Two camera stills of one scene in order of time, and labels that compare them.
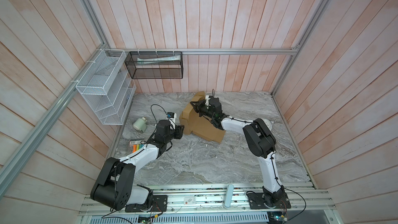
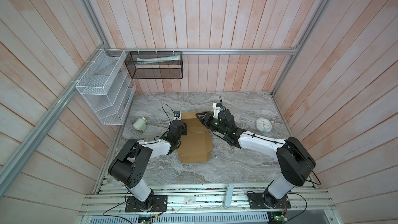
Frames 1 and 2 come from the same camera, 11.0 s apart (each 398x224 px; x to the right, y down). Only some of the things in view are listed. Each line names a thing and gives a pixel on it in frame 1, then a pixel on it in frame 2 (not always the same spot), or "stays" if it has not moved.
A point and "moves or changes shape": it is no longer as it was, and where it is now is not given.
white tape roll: x=140 y=124 stays
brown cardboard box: x=190 y=121 moves or changes shape
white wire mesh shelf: x=108 y=87 stays
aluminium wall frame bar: x=271 y=51 stays
